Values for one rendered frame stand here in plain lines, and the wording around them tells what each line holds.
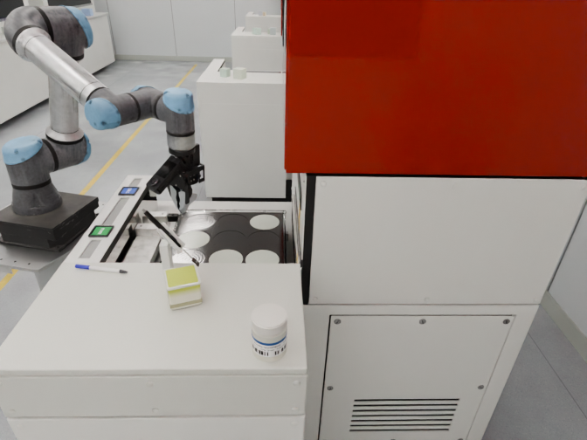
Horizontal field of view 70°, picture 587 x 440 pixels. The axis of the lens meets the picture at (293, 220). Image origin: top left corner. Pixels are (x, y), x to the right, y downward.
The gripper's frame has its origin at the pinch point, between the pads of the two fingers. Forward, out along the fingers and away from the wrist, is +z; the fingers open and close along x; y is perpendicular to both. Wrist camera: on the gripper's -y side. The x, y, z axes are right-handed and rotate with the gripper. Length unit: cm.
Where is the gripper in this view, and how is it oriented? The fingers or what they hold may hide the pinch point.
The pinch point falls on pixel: (180, 210)
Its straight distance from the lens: 129.8
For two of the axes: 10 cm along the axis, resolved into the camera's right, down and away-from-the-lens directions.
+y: 5.5, -4.3, 7.2
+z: -0.9, 8.2, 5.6
